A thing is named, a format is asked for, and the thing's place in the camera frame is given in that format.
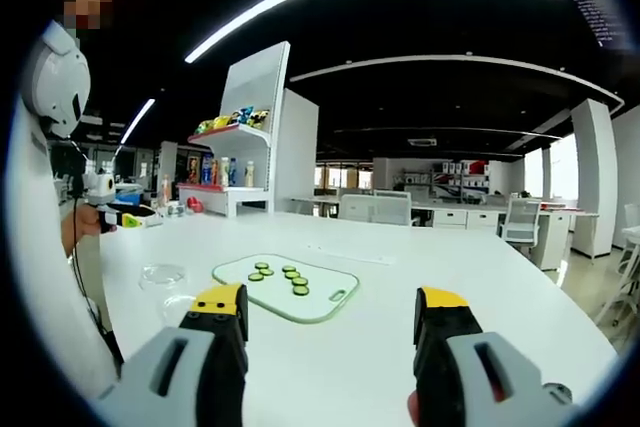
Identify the green snack packet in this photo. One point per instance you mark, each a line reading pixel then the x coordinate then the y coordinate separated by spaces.
pixel 204 127

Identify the dark printed bottle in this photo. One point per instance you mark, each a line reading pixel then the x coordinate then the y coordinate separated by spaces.
pixel 194 170

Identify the clear glass petri dish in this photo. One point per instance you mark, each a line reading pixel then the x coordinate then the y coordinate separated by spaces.
pixel 162 279

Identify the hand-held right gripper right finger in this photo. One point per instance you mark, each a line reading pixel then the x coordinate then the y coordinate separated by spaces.
pixel 450 347

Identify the straight ceiling light strip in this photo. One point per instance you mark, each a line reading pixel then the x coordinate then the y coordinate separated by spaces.
pixel 137 121

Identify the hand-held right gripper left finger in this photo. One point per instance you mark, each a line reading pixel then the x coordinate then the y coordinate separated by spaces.
pixel 210 347

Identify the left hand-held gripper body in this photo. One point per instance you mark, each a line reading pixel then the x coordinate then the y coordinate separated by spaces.
pixel 102 192

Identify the person's left hand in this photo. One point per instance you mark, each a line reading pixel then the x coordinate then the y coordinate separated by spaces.
pixel 89 222

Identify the white green drink bottle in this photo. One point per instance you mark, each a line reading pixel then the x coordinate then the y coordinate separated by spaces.
pixel 249 174

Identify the ceiling air vent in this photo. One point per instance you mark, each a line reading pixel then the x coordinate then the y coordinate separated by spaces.
pixel 422 141

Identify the clear glass container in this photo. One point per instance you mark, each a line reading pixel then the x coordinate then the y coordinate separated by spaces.
pixel 176 210

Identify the white office desk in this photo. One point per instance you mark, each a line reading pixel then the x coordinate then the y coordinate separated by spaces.
pixel 555 242

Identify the white chest-worn device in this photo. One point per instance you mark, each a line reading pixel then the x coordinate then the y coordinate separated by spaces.
pixel 55 82

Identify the clear petri dish lid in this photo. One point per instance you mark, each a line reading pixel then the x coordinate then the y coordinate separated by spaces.
pixel 175 304

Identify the white green-rimmed cutting board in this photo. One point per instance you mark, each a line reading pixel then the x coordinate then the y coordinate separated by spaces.
pixel 320 299

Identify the row of white office desks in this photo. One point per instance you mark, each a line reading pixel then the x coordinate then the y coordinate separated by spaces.
pixel 465 219

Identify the red round object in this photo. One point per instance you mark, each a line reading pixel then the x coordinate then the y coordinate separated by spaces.
pixel 195 205

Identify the rack of red white boxes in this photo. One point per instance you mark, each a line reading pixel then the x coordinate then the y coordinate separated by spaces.
pixel 450 177

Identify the person's right hand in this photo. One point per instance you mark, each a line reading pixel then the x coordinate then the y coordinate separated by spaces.
pixel 413 407

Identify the black yellow snack packet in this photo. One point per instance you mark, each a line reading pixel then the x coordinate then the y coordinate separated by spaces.
pixel 261 118

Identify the white yellow drink bottle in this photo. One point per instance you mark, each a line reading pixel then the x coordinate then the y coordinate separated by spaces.
pixel 225 172

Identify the tall blue water bottle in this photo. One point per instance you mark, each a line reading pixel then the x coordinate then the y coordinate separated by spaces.
pixel 207 170

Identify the group of cucumber slices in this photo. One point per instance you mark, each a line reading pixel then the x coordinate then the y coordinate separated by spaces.
pixel 300 290

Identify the orange drink bottle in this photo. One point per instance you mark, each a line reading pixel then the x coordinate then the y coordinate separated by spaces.
pixel 167 194

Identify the white display shelf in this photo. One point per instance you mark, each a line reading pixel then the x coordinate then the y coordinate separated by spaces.
pixel 255 82

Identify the blue snack packet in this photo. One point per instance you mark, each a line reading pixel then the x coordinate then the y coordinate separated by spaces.
pixel 243 115

